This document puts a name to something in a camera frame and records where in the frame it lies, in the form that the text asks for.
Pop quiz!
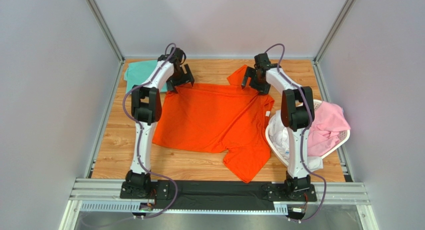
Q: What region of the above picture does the orange t-shirt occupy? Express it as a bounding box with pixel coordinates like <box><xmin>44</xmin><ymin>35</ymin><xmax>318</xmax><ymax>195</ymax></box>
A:
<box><xmin>152</xmin><ymin>65</ymin><xmax>274</xmax><ymax>183</ymax></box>

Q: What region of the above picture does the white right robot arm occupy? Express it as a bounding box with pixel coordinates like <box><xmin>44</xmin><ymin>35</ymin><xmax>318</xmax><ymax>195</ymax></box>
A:
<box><xmin>241</xmin><ymin>53</ymin><xmax>314</xmax><ymax>193</ymax></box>

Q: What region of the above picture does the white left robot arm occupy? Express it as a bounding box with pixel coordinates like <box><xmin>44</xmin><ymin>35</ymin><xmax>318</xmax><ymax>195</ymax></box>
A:
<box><xmin>122</xmin><ymin>43</ymin><xmax>195</xmax><ymax>196</ymax></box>

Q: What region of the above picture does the folded teal t-shirt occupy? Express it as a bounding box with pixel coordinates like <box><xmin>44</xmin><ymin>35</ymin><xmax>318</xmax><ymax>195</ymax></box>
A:
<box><xmin>124</xmin><ymin>60</ymin><xmax>158</xmax><ymax>93</ymax></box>

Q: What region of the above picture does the white t-shirt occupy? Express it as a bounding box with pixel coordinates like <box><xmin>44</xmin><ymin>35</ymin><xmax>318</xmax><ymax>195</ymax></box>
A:
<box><xmin>265</xmin><ymin>110</ymin><xmax>324</xmax><ymax>172</ymax></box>

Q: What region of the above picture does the pink t-shirt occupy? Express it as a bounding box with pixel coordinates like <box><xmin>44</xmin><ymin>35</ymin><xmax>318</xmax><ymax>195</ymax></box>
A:
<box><xmin>307</xmin><ymin>101</ymin><xmax>351</xmax><ymax>157</ymax></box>

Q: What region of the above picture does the white laundry basket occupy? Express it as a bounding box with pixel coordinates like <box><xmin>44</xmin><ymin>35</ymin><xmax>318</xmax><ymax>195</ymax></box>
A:
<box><xmin>265</xmin><ymin>99</ymin><xmax>351</xmax><ymax>171</ymax></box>

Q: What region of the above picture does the black cloth mat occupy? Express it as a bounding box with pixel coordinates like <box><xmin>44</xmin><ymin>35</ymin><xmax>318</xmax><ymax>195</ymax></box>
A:
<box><xmin>170</xmin><ymin>181</ymin><xmax>274</xmax><ymax>211</ymax></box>

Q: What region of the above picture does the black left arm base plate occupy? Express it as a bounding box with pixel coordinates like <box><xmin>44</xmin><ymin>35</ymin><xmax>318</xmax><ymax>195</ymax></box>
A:
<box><xmin>119</xmin><ymin>180</ymin><xmax>171</xmax><ymax>200</ymax></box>

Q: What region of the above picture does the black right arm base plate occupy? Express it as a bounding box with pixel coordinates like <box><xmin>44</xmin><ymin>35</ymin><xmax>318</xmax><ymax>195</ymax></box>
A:
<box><xmin>261</xmin><ymin>183</ymin><xmax>318</xmax><ymax>202</ymax></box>

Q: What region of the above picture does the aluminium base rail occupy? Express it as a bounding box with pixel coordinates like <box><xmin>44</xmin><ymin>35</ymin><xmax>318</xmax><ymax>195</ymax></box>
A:
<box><xmin>60</xmin><ymin>179</ymin><xmax>378</xmax><ymax>230</ymax></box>

